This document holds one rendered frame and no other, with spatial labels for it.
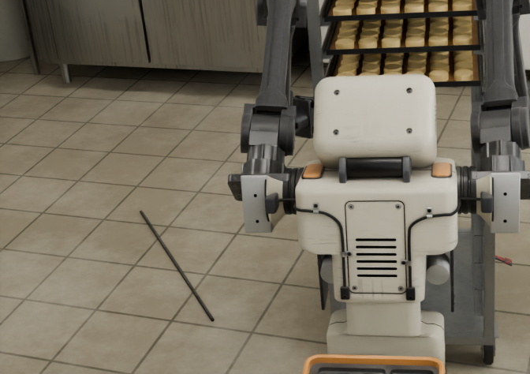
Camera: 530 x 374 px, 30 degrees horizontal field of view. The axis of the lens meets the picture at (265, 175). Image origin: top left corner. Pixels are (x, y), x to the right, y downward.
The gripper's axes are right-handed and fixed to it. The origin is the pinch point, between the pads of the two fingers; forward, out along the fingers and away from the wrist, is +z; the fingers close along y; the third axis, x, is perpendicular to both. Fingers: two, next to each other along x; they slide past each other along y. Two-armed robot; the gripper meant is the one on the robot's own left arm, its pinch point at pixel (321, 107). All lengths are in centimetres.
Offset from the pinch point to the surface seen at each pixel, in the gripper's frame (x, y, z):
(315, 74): 5.5, 6.7, 5.6
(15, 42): 351, -58, 155
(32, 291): 134, -88, -10
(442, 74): -22.0, 4.4, 24.7
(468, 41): -27.3, 12.8, 28.8
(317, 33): 3.7, 18.1, 5.6
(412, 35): -12.1, 13.7, 26.5
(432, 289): -3, -76, 46
